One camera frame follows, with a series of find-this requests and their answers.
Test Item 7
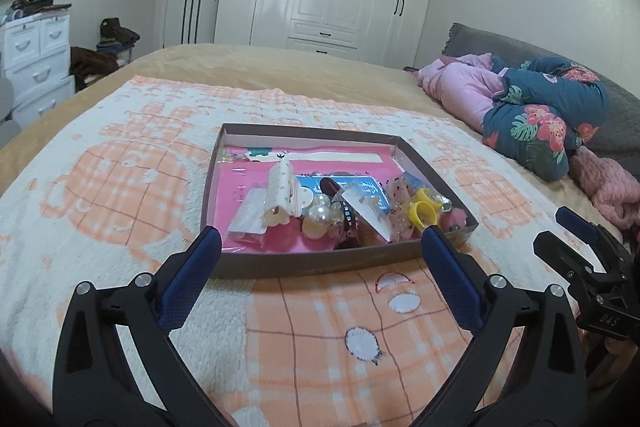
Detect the pink fuzzy hair clip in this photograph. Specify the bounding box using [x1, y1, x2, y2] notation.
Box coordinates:
[439, 207, 470, 243]

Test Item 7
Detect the sheer sequin bow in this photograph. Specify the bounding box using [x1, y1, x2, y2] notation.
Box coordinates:
[385, 176, 414, 242]

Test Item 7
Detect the earring card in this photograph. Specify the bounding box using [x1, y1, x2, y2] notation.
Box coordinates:
[342, 184, 393, 243]

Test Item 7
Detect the pearl bow hair clip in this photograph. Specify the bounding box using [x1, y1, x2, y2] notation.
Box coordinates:
[302, 194, 344, 239]

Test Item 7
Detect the brown alligator hair clip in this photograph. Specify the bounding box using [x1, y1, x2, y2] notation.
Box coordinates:
[320, 176, 359, 251]

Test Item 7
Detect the white pink hair claw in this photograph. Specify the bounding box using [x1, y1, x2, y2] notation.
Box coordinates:
[262, 159, 302, 228]

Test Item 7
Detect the clear bag white card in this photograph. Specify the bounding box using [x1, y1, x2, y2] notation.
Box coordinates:
[227, 186, 268, 245]

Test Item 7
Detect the right hand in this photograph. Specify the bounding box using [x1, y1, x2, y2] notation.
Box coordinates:
[580, 332, 638, 389]

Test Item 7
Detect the pink knitted blanket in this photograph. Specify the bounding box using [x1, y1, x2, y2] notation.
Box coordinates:
[570, 146, 640, 231]

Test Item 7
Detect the grey headboard cushion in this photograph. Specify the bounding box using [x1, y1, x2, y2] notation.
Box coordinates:
[441, 22, 640, 163]

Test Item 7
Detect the blue floral quilt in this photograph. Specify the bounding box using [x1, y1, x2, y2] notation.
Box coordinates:
[483, 55, 611, 182]

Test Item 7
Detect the orange white plush blanket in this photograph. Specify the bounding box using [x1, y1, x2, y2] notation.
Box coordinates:
[0, 74, 626, 427]

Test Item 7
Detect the pink padded garment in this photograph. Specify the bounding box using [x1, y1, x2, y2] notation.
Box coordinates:
[412, 53, 504, 133]

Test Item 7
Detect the pink Chinese workbook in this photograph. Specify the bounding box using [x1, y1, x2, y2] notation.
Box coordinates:
[202, 133, 404, 259]

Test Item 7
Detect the brown cardboard tray box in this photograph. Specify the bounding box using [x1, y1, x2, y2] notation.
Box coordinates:
[202, 124, 478, 280]

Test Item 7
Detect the tan bedspread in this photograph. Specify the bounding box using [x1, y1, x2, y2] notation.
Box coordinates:
[0, 42, 640, 238]

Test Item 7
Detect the pile of dark clothes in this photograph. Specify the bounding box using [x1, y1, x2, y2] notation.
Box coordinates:
[70, 17, 140, 92]

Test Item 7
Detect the white drawer cabinet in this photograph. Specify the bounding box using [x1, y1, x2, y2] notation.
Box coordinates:
[1, 10, 75, 129]

